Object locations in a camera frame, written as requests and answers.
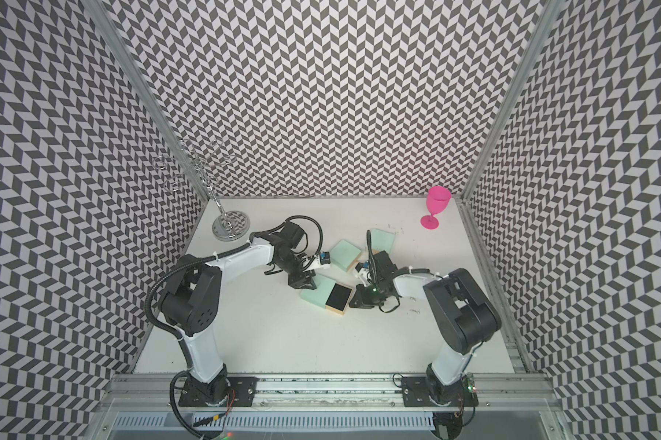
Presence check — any mint drawer-style jewelry box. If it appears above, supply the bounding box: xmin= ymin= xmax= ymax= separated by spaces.
xmin=370 ymin=228 xmax=396 ymax=254

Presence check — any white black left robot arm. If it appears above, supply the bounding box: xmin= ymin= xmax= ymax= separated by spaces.
xmin=148 ymin=216 xmax=323 ymax=384

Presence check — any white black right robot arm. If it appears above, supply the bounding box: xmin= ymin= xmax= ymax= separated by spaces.
xmin=350 ymin=251 xmax=502 ymax=392

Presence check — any pink plastic wine glass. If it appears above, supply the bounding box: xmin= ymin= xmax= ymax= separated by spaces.
xmin=420 ymin=186 xmax=453 ymax=230

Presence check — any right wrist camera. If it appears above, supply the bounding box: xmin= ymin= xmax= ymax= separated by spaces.
xmin=354 ymin=261 xmax=370 ymax=281

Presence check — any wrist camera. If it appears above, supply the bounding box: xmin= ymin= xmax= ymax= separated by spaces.
xmin=308 ymin=251 xmax=332 ymax=271
xmin=354 ymin=261 xmax=370 ymax=281

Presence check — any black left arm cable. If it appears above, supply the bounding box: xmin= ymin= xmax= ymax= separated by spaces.
xmin=283 ymin=214 xmax=324 ymax=257

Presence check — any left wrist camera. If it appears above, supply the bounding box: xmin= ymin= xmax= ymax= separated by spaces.
xmin=308 ymin=251 xmax=332 ymax=271

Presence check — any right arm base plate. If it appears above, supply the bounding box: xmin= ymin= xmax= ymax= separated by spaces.
xmin=399 ymin=375 xmax=479 ymax=409

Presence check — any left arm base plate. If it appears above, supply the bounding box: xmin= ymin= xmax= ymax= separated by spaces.
xmin=178 ymin=376 xmax=258 ymax=408

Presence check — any aluminium front rail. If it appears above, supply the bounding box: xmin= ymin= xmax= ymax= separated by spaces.
xmin=85 ymin=373 xmax=572 ymax=439

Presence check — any aluminium left corner post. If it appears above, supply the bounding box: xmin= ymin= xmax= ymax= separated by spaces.
xmin=81 ymin=0 xmax=209 ymax=201

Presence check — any aluminium corner post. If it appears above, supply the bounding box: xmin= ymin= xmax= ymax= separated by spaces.
xmin=460 ymin=0 xmax=567 ymax=204
xmin=81 ymin=0 xmax=209 ymax=201

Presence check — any aluminium right corner post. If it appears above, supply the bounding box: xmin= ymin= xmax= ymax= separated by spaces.
xmin=460 ymin=0 xmax=567 ymax=204

